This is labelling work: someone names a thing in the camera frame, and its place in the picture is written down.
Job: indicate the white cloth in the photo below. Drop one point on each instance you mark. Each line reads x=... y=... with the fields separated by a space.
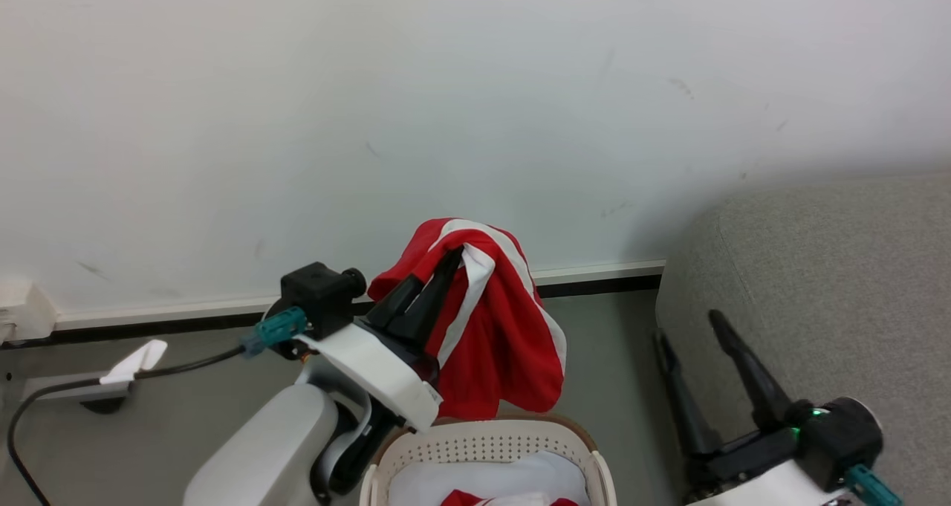
x=490 y=476

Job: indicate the white black wall baseboard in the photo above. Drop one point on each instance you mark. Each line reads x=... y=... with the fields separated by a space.
x=186 y=314

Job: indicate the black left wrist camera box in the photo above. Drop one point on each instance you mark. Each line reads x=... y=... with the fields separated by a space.
x=319 y=294

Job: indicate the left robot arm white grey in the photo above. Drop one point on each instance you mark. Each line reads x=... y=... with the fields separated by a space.
x=260 y=446

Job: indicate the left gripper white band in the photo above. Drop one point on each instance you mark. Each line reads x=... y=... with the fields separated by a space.
x=371 y=372

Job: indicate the grey metal floor bracket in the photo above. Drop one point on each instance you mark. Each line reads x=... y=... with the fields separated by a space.
x=67 y=391

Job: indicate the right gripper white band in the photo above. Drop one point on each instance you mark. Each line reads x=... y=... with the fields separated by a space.
x=743 y=458

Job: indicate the white wall socket box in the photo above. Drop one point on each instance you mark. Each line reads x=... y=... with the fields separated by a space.
x=26 y=313

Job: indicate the grey fabric sofa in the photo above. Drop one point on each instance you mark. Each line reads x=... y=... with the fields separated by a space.
x=832 y=283

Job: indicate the white perforated laundry basket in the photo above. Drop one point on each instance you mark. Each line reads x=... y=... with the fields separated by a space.
x=483 y=439

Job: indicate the red garment with white stripes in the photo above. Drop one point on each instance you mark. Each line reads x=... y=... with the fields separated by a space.
x=464 y=500
x=498 y=342

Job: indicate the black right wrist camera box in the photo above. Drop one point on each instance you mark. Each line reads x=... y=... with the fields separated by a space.
x=843 y=439

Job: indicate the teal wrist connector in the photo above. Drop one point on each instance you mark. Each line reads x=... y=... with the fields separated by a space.
x=873 y=487
x=275 y=330

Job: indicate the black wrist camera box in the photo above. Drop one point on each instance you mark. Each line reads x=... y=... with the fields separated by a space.
x=843 y=439
x=319 y=294

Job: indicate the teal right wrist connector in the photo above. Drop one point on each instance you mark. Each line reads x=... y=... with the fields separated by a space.
x=873 y=487

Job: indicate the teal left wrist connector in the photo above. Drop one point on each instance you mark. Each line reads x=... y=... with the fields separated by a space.
x=275 y=330

